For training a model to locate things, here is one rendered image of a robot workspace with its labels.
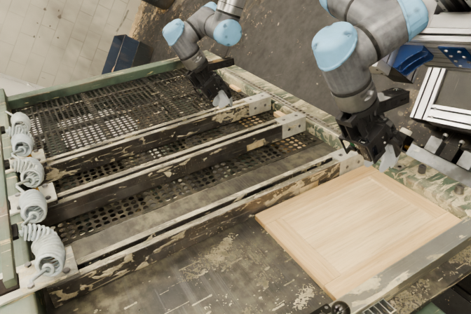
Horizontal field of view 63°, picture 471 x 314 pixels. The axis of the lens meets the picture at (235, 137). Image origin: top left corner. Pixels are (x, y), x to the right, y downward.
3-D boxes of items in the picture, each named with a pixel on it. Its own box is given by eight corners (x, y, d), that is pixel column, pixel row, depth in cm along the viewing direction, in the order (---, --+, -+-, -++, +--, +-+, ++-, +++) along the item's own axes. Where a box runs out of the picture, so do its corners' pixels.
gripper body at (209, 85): (200, 99, 136) (181, 72, 129) (216, 82, 138) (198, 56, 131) (212, 102, 130) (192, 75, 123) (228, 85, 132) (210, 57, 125)
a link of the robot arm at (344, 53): (366, 23, 60) (321, 54, 60) (385, 76, 66) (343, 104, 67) (340, 12, 67) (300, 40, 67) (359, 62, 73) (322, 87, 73)
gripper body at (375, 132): (345, 155, 81) (326, 115, 74) (369, 127, 83) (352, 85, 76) (377, 167, 75) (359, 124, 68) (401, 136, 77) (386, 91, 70)
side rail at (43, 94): (198, 72, 254) (195, 56, 249) (15, 119, 209) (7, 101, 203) (193, 69, 260) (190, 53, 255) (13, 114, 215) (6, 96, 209)
